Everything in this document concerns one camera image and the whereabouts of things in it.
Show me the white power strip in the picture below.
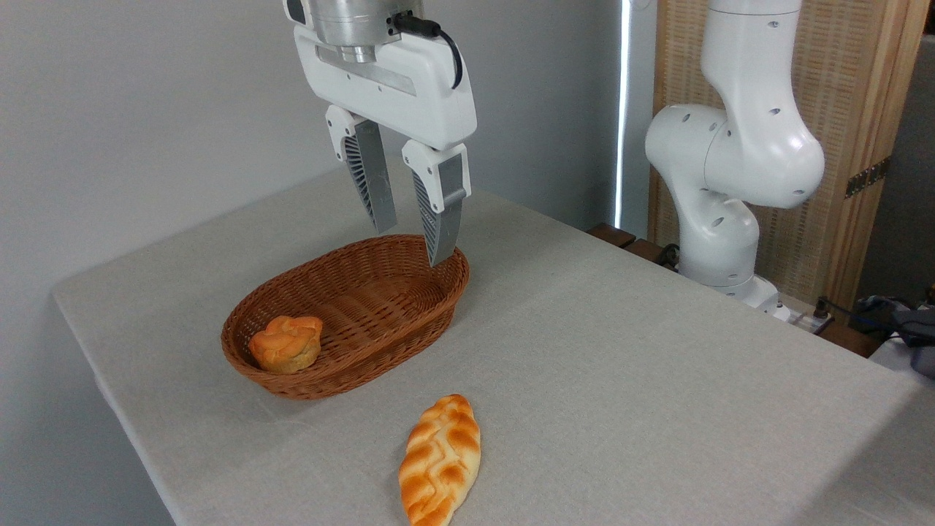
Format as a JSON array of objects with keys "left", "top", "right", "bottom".
[{"left": 778, "top": 300, "right": 833, "bottom": 333}]

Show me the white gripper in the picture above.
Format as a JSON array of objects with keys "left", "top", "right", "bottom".
[{"left": 293, "top": 26, "right": 478, "bottom": 267}]

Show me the black cable bundle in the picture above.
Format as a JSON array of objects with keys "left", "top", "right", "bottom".
[{"left": 814, "top": 294, "right": 907, "bottom": 337}]

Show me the grey linen tablecloth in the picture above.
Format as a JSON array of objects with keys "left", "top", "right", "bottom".
[{"left": 53, "top": 157, "right": 935, "bottom": 526}]

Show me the dark grey device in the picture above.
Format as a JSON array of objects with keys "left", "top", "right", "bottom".
[{"left": 895, "top": 307, "right": 935, "bottom": 379}]

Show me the round golden bread bun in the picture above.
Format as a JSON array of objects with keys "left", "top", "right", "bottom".
[{"left": 248, "top": 315, "right": 324, "bottom": 376}]

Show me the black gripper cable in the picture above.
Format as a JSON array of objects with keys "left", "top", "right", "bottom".
[{"left": 391, "top": 13, "right": 465, "bottom": 90}]

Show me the brown wicker basket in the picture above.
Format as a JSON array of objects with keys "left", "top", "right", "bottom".
[{"left": 221, "top": 234, "right": 470, "bottom": 400}]

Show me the metal screen hinge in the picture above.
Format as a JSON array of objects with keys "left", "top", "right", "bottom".
[{"left": 845, "top": 156, "right": 892, "bottom": 199}]

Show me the long braided bread loaf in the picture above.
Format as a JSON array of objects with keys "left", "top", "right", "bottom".
[{"left": 398, "top": 394, "right": 482, "bottom": 526}]

